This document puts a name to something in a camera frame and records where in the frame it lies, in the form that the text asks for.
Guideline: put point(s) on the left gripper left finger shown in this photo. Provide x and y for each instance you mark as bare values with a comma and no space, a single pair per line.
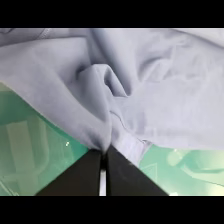
80,176

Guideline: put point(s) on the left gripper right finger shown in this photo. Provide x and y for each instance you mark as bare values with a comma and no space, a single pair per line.
128,178

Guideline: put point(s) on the pale grey shirt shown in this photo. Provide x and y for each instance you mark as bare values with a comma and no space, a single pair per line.
140,83

